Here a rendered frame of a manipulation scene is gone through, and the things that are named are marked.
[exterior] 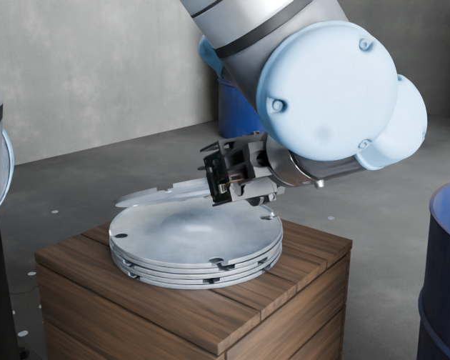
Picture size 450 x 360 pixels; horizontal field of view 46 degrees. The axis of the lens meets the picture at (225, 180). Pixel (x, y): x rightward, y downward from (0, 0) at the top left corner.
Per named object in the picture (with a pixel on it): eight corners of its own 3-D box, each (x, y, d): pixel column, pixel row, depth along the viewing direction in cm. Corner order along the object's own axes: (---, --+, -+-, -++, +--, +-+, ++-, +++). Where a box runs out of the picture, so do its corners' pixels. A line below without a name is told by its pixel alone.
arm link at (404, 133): (379, 41, 43) (448, 105, 45) (301, 84, 53) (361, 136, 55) (343, 115, 40) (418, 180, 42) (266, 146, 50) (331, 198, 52)
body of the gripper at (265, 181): (196, 148, 65) (244, 123, 54) (256, 138, 69) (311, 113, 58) (210, 210, 64) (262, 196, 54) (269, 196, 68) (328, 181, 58)
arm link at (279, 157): (338, 102, 55) (357, 180, 54) (311, 114, 59) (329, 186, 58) (278, 110, 51) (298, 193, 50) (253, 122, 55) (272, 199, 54)
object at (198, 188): (164, 205, 105) (163, 201, 105) (308, 176, 96) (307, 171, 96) (76, 210, 78) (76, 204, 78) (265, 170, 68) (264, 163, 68)
